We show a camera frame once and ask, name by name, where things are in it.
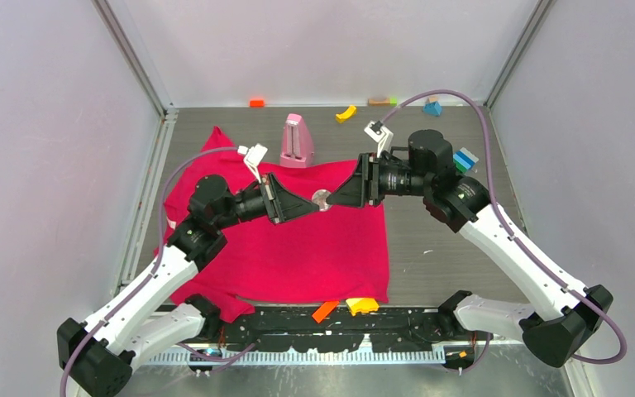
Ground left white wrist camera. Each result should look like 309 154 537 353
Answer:
236 143 268 182

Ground pink metronome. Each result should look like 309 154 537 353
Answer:
279 113 315 168

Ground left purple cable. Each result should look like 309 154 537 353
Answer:
59 146 250 397

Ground stacked green blue bricks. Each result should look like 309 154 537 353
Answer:
453 147 479 174

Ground round silver brooch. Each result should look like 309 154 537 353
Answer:
311 189 331 212

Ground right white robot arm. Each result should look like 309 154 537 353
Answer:
326 129 614 367

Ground orange rectangular block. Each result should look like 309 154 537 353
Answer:
311 300 340 323

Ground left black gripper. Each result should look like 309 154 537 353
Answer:
214 173 318 231

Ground yellow curved block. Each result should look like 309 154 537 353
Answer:
335 105 357 123

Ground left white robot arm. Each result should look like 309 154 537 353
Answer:
56 173 320 396

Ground red cloth garment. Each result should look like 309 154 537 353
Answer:
163 151 389 323

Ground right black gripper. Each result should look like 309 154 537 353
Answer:
327 152 432 208

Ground yellow block pile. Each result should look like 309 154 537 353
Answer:
346 298 380 317

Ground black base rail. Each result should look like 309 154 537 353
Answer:
190 306 486 353

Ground small orange block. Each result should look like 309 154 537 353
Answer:
249 98 265 108

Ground blue triangular block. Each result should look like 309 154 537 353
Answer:
423 96 443 117

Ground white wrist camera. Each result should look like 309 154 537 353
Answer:
236 143 268 182
364 121 394 157

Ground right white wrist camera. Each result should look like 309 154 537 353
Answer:
364 121 394 157

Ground tan wooden block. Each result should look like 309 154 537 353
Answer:
367 97 398 107

